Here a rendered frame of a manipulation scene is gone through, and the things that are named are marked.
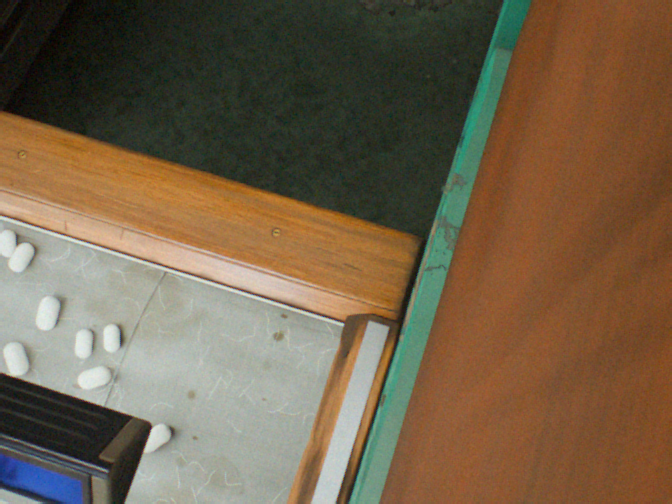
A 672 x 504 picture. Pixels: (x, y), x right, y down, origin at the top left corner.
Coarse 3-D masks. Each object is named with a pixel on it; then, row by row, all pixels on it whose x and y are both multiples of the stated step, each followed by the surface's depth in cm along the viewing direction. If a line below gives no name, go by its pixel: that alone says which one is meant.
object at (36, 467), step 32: (0, 384) 67; (32, 384) 68; (0, 416) 63; (32, 416) 64; (64, 416) 65; (96, 416) 66; (128, 416) 67; (0, 448) 62; (32, 448) 61; (64, 448) 61; (96, 448) 62; (128, 448) 63; (0, 480) 65; (32, 480) 64; (64, 480) 63; (96, 480) 61; (128, 480) 66
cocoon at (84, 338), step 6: (84, 330) 99; (78, 336) 99; (84, 336) 99; (90, 336) 99; (78, 342) 99; (84, 342) 99; (90, 342) 99; (78, 348) 99; (84, 348) 99; (90, 348) 99; (78, 354) 99; (84, 354) 99; (90, 354) 99
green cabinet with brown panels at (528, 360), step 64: (512, 0) 46; (576, 0) 20; (640, 0) 11; (512, 64) 46; (576, 64) 16; (640, 64) 10; (512, 128) 30; (576, 128) 14; (640, 128) 9; (448, 192) 49; (512, 192) 22; (576, 192) 12; (640, 192) 8; (448, 256) 48; (512, 256) 17; (576, 256) 10; (640, 256) 7; (448, 320) 33; (512, 320) 14; (576, 320) 9; (640, 320) 7; (448, 384) 24; (512, 384) 12; (576, 384) 8; (640, 384) 6; (384, 448) 45; (448, 448) 18; (512, 448) 10; (576, 448) 7; (640, 448) 6
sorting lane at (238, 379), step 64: (0, 256) 103; (64, 256) 103; (128, 256) 103; (0, 320) 101; (64, 320) 101; (128, 320) 101; (192, 320) 101; (256, 320) 101; (320, 320) 101; (64, 384) 99; (128, 384) 99; (192, 384) 99; (256, 384) 99; (320, 384) 99; (192, 448) 97; (256, 448) 97
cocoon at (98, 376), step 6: (102, 366) 98; (84, 372) 98; (90, 372) 98; (96, 372) 98; (102, 372) 98; (108, 372) 98; (78, 378) 98; (84, 378) 97; (90, 378) 97; (96, 378) 97; (102, 378) 98; (108, 378) 98; (84, 384) 97; (90, 384) 98; (96, 384) 98; (102, 384) 98
